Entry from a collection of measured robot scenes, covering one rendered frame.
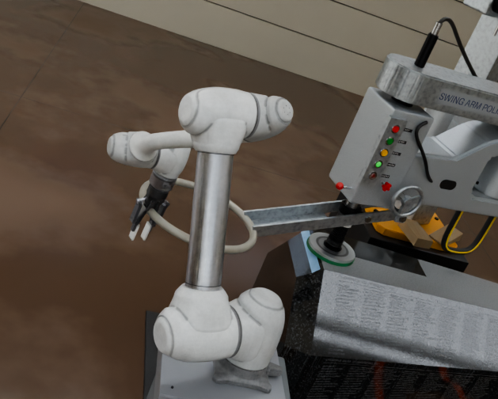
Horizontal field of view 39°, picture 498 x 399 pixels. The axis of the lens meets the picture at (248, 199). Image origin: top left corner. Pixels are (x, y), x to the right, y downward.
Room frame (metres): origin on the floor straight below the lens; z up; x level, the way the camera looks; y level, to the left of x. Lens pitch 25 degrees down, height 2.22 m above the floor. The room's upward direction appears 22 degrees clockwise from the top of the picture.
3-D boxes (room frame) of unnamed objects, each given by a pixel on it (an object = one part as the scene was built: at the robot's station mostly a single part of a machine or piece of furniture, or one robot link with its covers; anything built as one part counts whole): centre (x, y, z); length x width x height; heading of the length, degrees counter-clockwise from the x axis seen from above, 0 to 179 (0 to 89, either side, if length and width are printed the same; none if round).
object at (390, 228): (3.68, -0.86, 0.76); 0.49 x 0.49 x 0.05; 16
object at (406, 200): (2.68, -0.57, 1.24); 0.15 x 0.10 x 0.15; 119
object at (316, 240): (2.72, -0.41, 0.89); 0.21 x 0.21 x 0.01
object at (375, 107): (2.76, -0.48, 1.36); 0.36 x 0.22 x 0.45; 119
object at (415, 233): (3.42, -0.88, 0.81); 0.20 x 0.10 x 0.05; 24
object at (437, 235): (3.57, -1.07, 0.80); 0.20 x 0.10 x 0.05; 146
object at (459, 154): (2.90, -0.76, 1.35); 0.74 x 0.23 x 0.49; 119
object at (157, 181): (2.25, 0.31, 1.12); 0.09 x 0.09 x 0.06
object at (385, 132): (2.59, -0.40, 1.41); 0.08 x 0.03 x 0.28; 119
